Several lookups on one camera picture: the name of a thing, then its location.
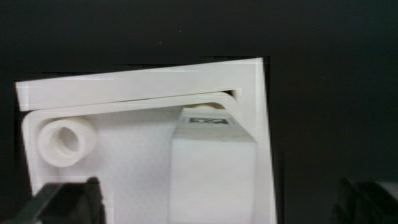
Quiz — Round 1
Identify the white leg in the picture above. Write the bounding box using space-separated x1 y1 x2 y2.
169 107 258 224

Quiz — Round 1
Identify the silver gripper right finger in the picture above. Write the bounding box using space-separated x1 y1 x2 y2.
333 179 398 224

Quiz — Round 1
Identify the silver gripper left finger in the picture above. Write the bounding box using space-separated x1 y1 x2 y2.
15 177 107 224

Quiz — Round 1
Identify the white desk top tray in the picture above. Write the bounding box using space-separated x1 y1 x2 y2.
17 59 278 224

